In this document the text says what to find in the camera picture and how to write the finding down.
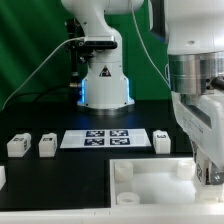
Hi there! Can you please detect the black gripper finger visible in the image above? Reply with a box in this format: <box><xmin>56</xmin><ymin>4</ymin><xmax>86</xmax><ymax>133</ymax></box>
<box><xmin>206</xmin><ymin>161</ymin><xmax>224</xmax><ymax>185</ymax></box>

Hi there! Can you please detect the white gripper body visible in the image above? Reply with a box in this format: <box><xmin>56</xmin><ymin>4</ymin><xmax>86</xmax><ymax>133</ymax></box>
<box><xmin>172</xmin><ymin>91</ymin><xmax>224</xmax><ymax>169</ymax></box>

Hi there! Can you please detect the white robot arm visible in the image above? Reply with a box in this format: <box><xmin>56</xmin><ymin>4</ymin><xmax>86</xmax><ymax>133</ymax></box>
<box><xmin>61</xmin><ymin>0</ymin><xmax>224</xmax><ymax>185</ymax></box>

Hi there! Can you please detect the white L-shaped obstacle fence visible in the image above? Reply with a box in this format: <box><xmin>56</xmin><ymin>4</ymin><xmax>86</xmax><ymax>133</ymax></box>
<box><xmin>0</xmin><ymin>203</ymin><xmax>224</xmax><ymax>224</ymax></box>

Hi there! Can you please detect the white AprilTag base sheet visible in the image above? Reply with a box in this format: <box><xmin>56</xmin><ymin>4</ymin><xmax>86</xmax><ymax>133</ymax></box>
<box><xmin>61</xmin><ymin>129</ymin><xmax>151</xmax><ymax>149</ymax></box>

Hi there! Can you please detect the white block at left edge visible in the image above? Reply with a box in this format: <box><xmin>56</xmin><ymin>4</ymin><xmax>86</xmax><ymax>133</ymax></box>
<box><xmin>0</xmin><ymin>166</ymin><xmax>6</xmax><ymax>190</ymax></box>

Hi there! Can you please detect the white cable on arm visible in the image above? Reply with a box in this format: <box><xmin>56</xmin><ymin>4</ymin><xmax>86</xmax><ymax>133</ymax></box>
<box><xmin>129</xmin><ymin>0</ymin><xmax>172</xmax><ymax>89</ymax></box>

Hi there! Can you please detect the black cable on table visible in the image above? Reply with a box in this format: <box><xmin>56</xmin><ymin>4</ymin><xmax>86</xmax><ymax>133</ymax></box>
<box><xmin>3</xmin><ymin>87</ymin><xmax>83</xmax><ymax>108</ymax></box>

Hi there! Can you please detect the grey camera on mount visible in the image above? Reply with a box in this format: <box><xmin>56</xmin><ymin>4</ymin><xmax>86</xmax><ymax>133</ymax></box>
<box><xmin>84</xmin><ymin>36</ymin><xmax>117</xmax><ymax>50</ymax></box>

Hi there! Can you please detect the black camera stand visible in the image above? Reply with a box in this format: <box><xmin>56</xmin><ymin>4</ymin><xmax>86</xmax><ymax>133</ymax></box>
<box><xmin>65</xmin><ymin>18</ymin><xmax>84</xmax><ymax>101</ymax></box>

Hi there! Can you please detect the white camera cable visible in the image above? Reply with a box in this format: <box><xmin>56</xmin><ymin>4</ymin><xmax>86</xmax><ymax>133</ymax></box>
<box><xmin>1</xmin><ymin>37</ymin><xmax>85</xmax><ymax>111</ymax></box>

